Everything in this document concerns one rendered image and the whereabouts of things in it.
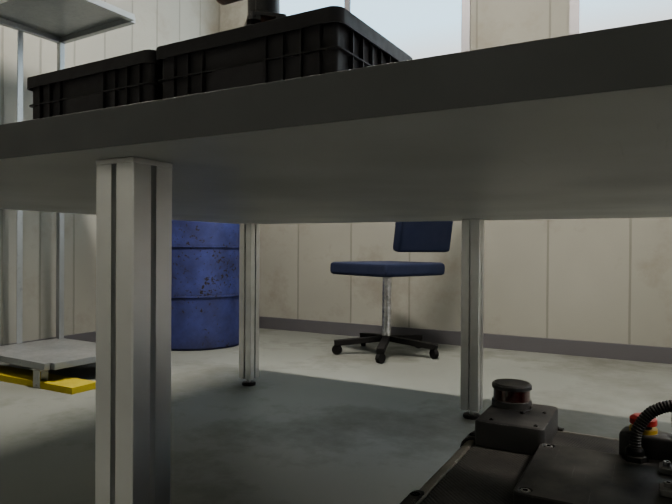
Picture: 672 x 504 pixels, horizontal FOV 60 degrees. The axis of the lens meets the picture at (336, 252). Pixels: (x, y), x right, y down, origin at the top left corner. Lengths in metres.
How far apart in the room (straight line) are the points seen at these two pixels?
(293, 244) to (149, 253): 3.29
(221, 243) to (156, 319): 2.58
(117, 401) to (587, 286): 2.89
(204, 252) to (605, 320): 2.15
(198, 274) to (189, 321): 0.26
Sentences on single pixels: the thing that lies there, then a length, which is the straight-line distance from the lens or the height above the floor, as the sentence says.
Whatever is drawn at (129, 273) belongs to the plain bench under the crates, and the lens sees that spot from 0.67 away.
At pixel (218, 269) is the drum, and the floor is 0.44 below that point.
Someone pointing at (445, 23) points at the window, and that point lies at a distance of 3.72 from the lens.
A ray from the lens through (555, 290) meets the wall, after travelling 3.37.
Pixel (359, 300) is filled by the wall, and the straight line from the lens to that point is 3.72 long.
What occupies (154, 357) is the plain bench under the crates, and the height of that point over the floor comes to 0.44.
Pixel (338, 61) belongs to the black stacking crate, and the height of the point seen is 0.85.
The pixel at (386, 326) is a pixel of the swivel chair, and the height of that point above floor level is 0.15.
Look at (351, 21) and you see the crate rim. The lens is 0.98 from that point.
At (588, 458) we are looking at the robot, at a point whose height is 0.26.
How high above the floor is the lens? 0.56
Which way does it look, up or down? level
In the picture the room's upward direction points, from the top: straight up
